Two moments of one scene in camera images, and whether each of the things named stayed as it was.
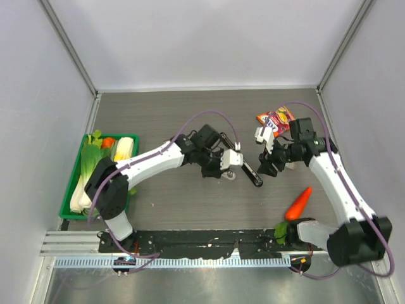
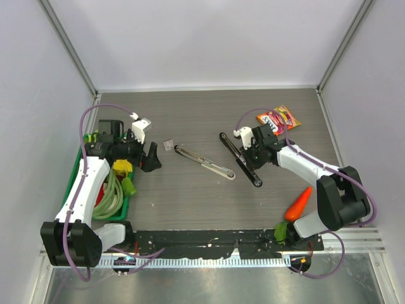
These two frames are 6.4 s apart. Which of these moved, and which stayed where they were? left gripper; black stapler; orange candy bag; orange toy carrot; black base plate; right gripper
Moved: right gripper; left gripper
Stayed: black stapler; orange candy bag; orange toy carrot; black base plate
